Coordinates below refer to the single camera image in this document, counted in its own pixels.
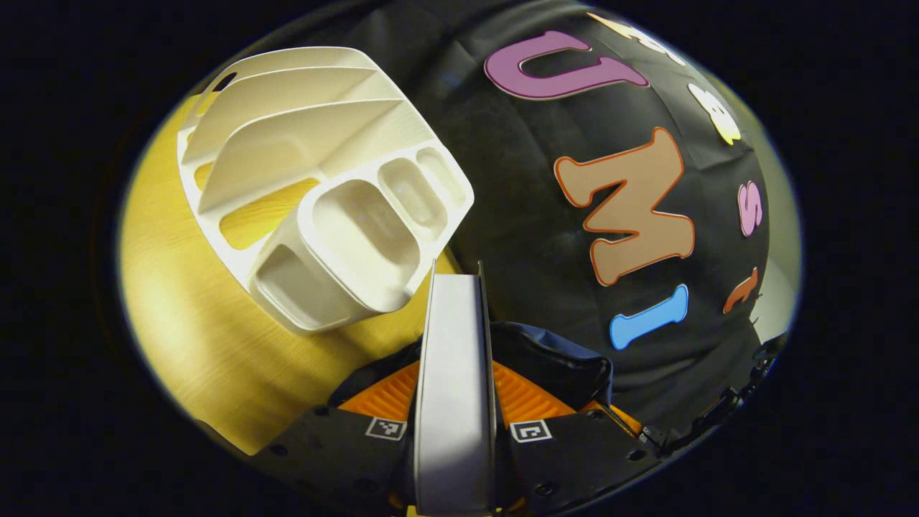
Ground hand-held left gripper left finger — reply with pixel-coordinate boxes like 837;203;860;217
250;359;421;515

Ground white plastic bookshelf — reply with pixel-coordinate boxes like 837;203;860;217
176;47;476;337

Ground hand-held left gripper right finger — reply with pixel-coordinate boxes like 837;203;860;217
491;359;658;513

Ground black backdrop cloth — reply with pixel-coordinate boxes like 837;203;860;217
345;0;792;440

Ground blue schoolbag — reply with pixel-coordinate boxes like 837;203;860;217
327;321;615;419

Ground dark grey book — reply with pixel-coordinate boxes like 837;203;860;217
413;260;498;516

